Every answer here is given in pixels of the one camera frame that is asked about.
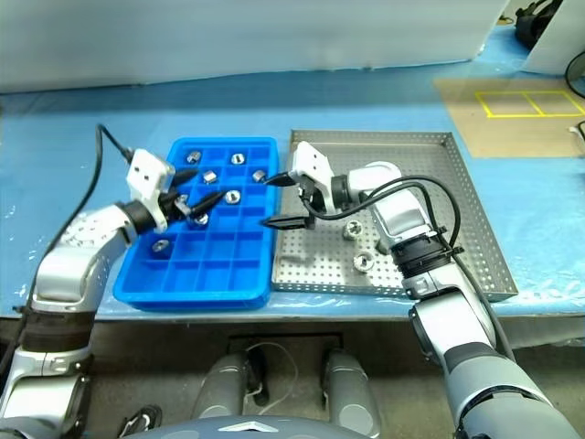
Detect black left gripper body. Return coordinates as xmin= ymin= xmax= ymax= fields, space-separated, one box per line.
xmin=157 ymin=188 xmax=190 ymax=222

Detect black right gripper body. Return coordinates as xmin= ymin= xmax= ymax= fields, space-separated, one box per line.
xmin=295 ymin=176 xmax=326 ymax=230

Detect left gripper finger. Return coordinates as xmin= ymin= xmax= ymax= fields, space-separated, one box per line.
xmin=169 ymin=168 xmax=199 ymax=191
xmin=185 ymin=191 xmax=227 ymax=217

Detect blue compartment tray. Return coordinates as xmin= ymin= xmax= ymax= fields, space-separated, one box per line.
xmin=112 ymin=136 xmax=281 ymax=313

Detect perforated steel tray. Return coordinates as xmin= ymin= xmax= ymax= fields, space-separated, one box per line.
xmin=271 ymin=129 xmax=520 ymax=304

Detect large white backdrop board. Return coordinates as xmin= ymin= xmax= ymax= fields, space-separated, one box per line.
xmin=0 ymin=0 xmax=500 ymax=95

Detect grey rounded leg shell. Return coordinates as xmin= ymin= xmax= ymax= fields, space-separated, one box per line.
xmin=190 ymin=351 xmax=248 ymax=420
xmin=322 ymin=349 xmax=383 ymax=438

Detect brown cardboard mat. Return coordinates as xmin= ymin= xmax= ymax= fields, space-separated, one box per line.
xmin=432 ymin=76 xmax=585 ymax=159

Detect grey robot torso shell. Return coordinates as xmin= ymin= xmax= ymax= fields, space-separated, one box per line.
xmin=148 ymin=413 xmax=348 ymax=439

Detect black shoe white stripes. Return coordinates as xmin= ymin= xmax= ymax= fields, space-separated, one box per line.
xmin=119 ymin=405 xmax=164 ymax=438

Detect small white backdrop board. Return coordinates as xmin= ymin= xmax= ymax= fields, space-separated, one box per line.
xmin=520 ymin=0 xmax=585 ymax=75

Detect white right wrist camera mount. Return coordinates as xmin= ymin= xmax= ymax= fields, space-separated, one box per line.
xmin=291 ymin=141 xmax=338 ymax=214

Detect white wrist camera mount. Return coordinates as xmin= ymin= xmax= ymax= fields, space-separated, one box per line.
xmin=291 ymin=141 xmax=338 ymax=214
xmin=125 ymin=148 xmax=176 ymax=230

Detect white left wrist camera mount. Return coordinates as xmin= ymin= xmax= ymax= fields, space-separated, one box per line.
xmin=125 ymin=148 xmax=176 ymax=230

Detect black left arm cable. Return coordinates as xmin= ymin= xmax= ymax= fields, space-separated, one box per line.
xmin=0 ymin=123 xmax=136 ymax=380

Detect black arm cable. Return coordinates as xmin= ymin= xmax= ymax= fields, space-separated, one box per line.
xmin=0 ymin=123 xmax=136 ymax=380
xmin=299 ymin=176 xmax=520 ymax=367

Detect thin white cable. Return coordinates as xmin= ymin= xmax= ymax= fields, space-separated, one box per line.
xmin=244 ymin=340 xmax=301 ymax=412

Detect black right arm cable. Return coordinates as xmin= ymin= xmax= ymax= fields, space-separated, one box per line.
xmin=299 ymin=176 xmax=520 ymax=367

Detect black strapped device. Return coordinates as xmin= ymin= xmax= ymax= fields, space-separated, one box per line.
xmin=514 ymin=0 xmax=566 ymax=49

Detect black cable loop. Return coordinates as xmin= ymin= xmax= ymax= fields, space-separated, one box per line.
xmin=564 ymin=48 xmax=585 ymax=100

